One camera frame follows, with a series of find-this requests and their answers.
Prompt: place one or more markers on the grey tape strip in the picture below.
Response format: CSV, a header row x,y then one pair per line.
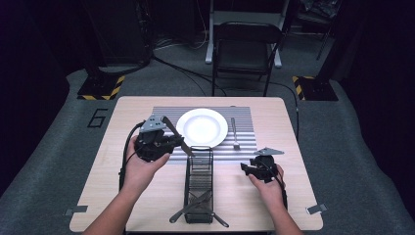
x,y
316,209
76,210

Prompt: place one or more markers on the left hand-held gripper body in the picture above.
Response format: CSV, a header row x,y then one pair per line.
x,y
151,145

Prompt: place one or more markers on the black folding chair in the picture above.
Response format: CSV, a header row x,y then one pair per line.
x,y
243,55
228,16

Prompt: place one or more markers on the person's right hand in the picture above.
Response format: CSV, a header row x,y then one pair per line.
x,y
269,192

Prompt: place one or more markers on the black equipment cabinet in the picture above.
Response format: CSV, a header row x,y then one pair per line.
x,y
124,29

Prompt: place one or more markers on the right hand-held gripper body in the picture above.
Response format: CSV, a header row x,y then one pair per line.
x,y
266,166

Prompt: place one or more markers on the black stand with hazard tape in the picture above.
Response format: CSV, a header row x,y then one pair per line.
x,y
99,88
318,89

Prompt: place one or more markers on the metal knife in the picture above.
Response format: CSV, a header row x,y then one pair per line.
x,y
174,132
212,215

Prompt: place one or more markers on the metal fork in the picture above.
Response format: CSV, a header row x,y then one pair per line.
x,y
235,133
191,208

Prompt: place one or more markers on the grey striped placemat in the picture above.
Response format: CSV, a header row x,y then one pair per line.
x,y
244,137

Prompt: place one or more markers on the white plate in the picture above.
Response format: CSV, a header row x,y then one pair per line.
x,y
202,127

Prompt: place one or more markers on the person's left hand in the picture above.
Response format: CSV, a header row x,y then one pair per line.
x,y
142,174

